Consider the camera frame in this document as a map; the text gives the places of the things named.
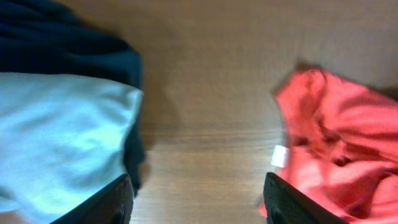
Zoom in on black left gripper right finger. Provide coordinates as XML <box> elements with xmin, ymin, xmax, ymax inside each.
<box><xmin>263</xmin><ymin>172</ymin><xmax>348</xmax><ymax>224</ymax></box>

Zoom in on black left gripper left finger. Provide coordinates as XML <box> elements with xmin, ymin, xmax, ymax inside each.
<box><xmin>52</xmin><ymin>174</ymin><xmax>134</xmax><ymax>224</ymax></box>

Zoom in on orange soccer t-shirt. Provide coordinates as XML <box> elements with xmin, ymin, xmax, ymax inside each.
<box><xmin>271</xmin><ymin>68</ymin><xmax>397</xmax><ymax>223</ymax></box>

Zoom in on light grey folded garment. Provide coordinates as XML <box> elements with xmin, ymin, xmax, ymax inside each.
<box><xmin>1</xmin><ymin>72</ymin><xmax>142</xmax><ymax>223</ymax></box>

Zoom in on navy folded garment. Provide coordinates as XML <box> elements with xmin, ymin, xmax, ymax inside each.
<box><xmin>0</xmin><ymin>0</ymin><xmax>146</xmax><ymax>197</ymax></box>

